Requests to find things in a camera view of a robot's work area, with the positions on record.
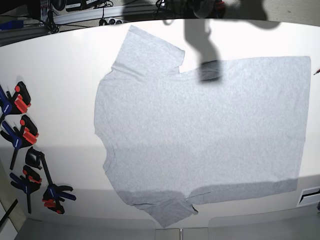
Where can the light grey T-shirt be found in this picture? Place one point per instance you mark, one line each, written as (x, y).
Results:
(226, 131)

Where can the long bar blue clamp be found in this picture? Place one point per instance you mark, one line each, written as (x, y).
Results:
(54, 194)

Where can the blue orange clamp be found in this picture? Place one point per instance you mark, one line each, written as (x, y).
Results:
(15, 104)
(29, 183)
(24, 137)

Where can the top blue orange clamp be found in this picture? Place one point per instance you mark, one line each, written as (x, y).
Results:
(15, 104)

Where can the black flat bar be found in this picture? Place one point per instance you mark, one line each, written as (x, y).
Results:
(8, 212)

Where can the white slotted bracket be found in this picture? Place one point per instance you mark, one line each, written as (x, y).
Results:
(309, 196)

